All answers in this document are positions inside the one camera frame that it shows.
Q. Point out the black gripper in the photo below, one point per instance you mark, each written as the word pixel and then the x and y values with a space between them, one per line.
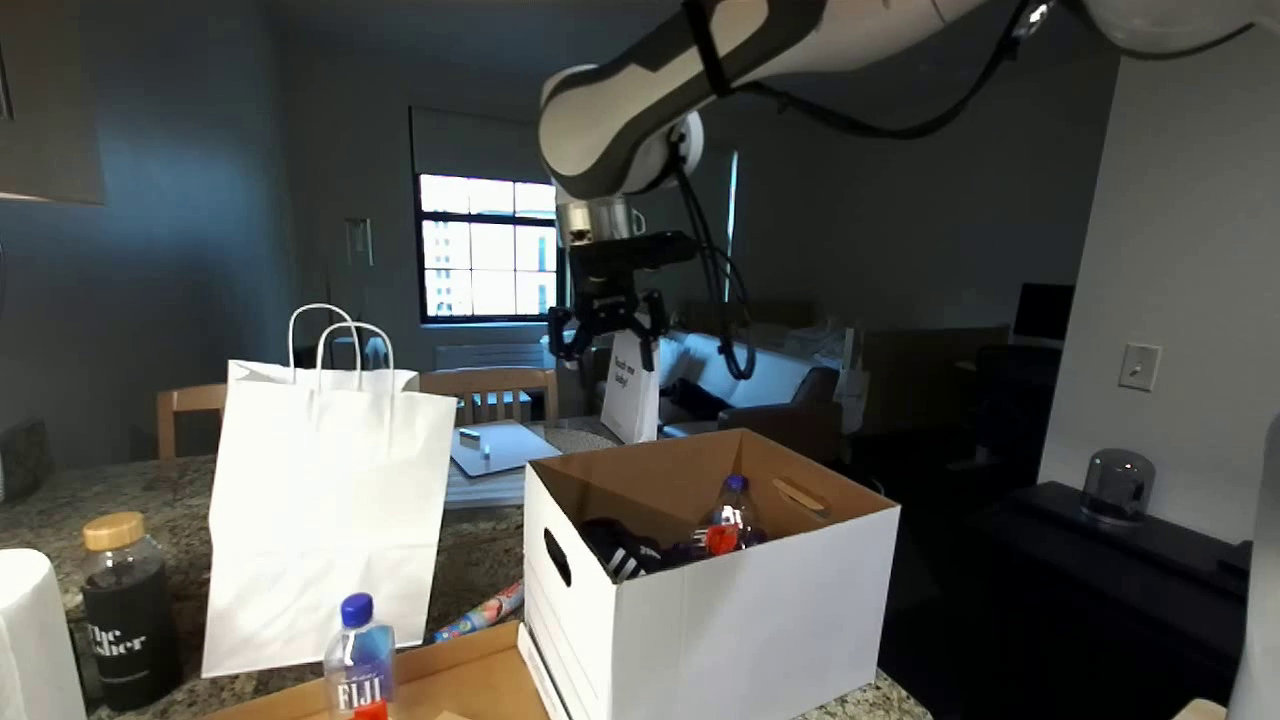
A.
pixel 609 307

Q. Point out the clear Fiji water bottle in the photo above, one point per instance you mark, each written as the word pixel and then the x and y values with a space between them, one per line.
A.
pixel 360 661
pixel 730 518

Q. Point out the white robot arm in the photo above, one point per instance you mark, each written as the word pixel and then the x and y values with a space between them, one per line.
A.
pixel 640 114

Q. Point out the big white cardboard box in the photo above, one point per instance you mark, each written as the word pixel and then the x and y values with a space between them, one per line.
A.
pixel 747 624

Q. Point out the small white printed bag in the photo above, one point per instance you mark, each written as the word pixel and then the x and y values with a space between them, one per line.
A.
pixel 630 394

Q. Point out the wooden chair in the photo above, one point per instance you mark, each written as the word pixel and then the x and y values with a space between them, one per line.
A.
pixel 494 387
pixel 186 404

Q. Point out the window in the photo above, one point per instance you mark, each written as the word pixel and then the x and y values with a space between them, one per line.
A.
pixel 486 254

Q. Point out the light paper stack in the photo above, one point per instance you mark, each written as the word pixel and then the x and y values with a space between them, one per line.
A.
pixel 501 449

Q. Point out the dark sofa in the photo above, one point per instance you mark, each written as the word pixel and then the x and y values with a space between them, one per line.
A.
pixel 773 387

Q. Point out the navy striped Adidas jacket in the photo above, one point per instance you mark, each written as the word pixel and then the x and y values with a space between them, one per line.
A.
pixel 640 548

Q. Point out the white roller blind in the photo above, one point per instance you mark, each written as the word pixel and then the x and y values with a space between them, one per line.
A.
pixel 475 147

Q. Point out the colourful printed packet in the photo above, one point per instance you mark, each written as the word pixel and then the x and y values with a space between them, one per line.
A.
pixel 477 616

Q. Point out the wooden cutting board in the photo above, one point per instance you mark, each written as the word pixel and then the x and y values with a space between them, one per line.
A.
pixel 453 680

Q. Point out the dark computer monitor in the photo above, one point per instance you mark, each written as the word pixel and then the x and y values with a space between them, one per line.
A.
pixel 1041 314

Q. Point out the glass dome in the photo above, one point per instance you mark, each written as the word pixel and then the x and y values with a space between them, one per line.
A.
pixel 1116 486

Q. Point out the dark jar wooden lid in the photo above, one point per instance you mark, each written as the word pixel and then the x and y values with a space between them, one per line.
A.
pixel 126 624

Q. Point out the dark low cabinet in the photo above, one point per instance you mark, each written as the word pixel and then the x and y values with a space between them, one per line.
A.
pixel 1134 600

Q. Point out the white paper towel roll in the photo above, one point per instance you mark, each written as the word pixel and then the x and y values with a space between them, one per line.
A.
pixel 34 641

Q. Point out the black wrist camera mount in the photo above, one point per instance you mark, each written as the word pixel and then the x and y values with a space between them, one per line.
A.
pixel 626 251

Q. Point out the wall thermostat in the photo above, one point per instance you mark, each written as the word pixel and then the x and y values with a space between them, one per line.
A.
pixel 360 246

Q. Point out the white light switch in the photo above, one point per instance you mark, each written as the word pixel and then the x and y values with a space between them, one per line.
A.
pixel 1136 368

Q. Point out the wooden wall cabinets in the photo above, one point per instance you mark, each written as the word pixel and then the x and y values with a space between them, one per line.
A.
pixel 45 101

